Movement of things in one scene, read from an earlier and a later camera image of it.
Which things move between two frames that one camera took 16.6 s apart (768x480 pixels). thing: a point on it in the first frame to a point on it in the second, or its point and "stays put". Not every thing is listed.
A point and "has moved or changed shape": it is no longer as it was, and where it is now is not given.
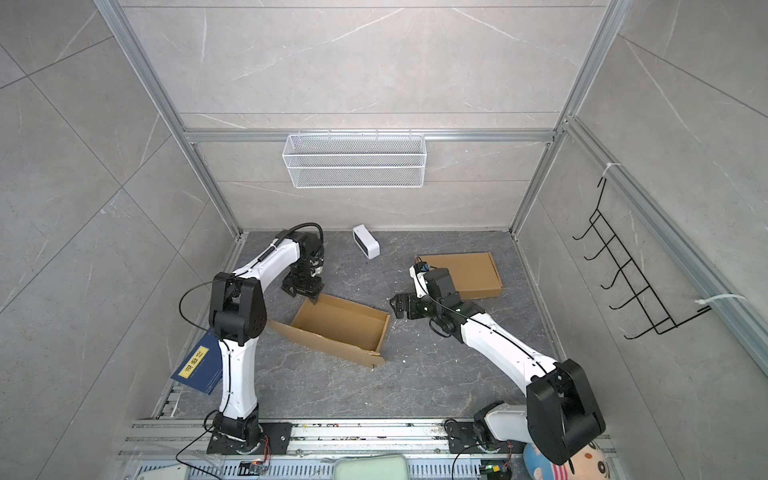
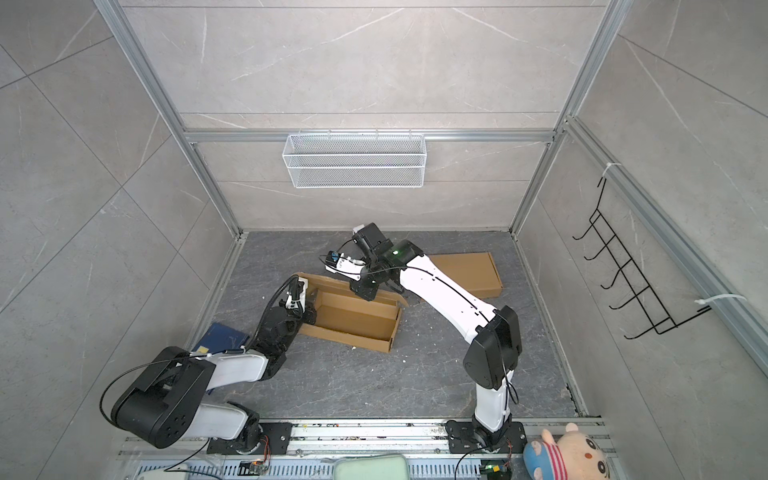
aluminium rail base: (176, 449) stays put
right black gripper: (402, 305) to (359, 287)
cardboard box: (475, 275) stays put
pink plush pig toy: (591, 463) stays put
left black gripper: (311, 291) to (309, 312)
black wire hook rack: (658, 315) stays put
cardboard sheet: (341, 326) has moved or changed shape
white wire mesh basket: (355, 161) stays put
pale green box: (372, 467) stays put
